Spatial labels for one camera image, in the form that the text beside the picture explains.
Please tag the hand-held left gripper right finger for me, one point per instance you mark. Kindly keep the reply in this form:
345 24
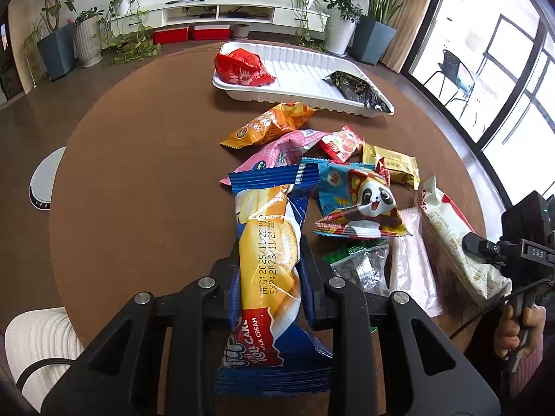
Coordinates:
316 294

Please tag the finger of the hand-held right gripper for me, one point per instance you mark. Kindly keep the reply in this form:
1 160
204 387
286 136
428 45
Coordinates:
479 249

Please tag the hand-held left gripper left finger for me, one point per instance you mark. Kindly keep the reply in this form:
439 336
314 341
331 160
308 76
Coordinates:
225 286

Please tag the cream snack packet red trim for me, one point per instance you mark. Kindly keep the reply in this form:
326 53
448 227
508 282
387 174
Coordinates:
451 234

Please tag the clear green seed packet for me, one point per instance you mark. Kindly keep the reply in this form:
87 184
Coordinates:
364 268

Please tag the blue roll cake packet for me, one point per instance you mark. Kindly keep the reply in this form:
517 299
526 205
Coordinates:
269 242

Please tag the pale pink translucent packet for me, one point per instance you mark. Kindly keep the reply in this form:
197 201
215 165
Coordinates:
409 264

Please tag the panda print snack packet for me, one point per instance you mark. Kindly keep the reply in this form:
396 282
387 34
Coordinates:
368 201

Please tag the gold snack packet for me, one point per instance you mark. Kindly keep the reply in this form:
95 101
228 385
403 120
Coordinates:
394 164

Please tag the pink snack packet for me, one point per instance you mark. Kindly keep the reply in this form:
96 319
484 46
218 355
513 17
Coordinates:
277 151

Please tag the strawberry print candy packet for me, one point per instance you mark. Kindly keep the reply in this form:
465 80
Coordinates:
340 145

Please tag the orange snack packet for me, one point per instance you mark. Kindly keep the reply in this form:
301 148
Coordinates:
264 128

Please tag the white plastic tray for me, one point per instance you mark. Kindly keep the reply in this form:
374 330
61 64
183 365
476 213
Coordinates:
299 69

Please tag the person's right forearm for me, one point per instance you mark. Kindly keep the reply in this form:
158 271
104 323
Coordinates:
529 368

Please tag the person's right hand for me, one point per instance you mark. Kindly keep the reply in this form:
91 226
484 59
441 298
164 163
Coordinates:
505 333

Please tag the black framed window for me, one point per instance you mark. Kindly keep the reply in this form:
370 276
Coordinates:
522 78

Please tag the black outdoor chair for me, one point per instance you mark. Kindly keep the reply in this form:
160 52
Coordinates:
451 69

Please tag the white ribbed chair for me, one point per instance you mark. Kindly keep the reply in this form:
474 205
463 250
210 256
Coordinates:
39 338

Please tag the black snack packet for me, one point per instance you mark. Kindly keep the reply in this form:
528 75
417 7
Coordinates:
355 89

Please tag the white round stool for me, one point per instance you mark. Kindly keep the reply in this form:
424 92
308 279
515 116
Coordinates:
43 177

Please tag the beige curtain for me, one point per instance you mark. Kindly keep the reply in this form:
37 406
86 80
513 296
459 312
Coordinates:
412 21

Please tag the large leaf plant grey pot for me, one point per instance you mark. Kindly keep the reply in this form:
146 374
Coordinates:
373 39

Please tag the red storage box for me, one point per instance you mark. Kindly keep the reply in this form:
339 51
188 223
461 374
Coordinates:
211 32
170 35

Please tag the bushy plant white pot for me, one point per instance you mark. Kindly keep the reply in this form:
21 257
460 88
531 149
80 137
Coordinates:
342 34

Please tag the brown round pot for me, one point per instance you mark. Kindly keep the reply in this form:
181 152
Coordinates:
241 30

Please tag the white television cabinet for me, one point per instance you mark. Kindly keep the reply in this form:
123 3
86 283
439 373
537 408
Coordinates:
260 11

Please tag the plant in white ribbed pot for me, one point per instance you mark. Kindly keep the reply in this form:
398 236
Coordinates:
88 43

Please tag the tall plant dark grey pot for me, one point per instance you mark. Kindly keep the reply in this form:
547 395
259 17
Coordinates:
56 52

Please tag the trailing pothos white pot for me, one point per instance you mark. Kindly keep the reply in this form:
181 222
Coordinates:
123 6

